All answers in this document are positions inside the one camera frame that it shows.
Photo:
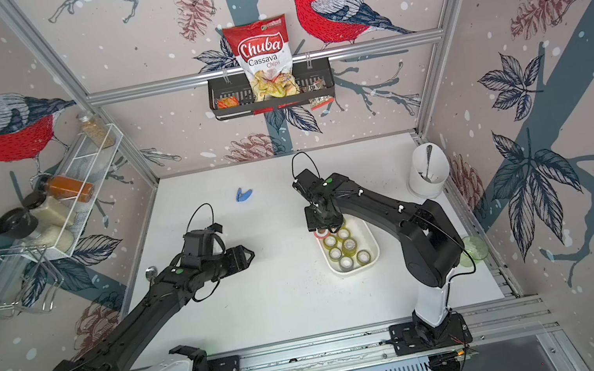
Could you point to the yellow transparent tape roll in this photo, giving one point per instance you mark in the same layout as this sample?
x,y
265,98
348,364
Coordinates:
x,y
349,247
335,254
363,257
330,242
343,234

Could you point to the black wall basket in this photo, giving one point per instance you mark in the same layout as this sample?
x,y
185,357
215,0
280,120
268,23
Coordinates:
x,y
239,97

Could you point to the white storage box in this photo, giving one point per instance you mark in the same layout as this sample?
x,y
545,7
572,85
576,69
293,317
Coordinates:
x,y
360,232

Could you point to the metal spoon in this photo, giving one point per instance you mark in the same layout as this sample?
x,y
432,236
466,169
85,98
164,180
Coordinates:
x,y
151,273

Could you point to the glass spice jar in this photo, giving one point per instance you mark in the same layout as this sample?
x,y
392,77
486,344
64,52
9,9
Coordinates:
x,y
96,130

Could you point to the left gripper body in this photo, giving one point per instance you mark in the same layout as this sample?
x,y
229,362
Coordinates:
x,y
231,262

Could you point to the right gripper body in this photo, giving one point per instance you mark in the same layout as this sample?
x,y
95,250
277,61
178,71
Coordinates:
x,y
315,221

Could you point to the white wire shelf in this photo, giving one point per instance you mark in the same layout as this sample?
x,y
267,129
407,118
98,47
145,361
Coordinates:
x,y
63,202

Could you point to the chrome wire rack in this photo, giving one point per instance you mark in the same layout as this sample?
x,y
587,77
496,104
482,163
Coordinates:
x,y
29,281

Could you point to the blue tape cutter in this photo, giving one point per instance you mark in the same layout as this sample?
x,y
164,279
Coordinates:
x,y
243,195

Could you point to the white utensil holder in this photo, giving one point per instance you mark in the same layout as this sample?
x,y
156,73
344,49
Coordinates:
x,y
429,171

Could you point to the orange sauce bottle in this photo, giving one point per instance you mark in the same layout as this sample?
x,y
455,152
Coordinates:
x,y
62,187

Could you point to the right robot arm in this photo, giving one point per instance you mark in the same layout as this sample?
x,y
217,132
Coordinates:
x,y
430,245

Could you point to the clear grey tape roll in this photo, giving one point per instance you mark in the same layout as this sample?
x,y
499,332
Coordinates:
x,y
346,264

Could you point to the green plastic cup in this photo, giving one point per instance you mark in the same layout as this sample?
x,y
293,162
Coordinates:
x,y
475,251

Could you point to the red tape roll back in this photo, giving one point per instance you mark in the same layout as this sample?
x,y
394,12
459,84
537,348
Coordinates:
x,y
322,233

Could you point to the Chuba cassava chips bag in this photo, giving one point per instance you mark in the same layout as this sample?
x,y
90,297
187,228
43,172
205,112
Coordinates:
x,y
262,50

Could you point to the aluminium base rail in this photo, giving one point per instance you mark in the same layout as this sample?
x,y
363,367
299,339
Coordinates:
x,y
475,325

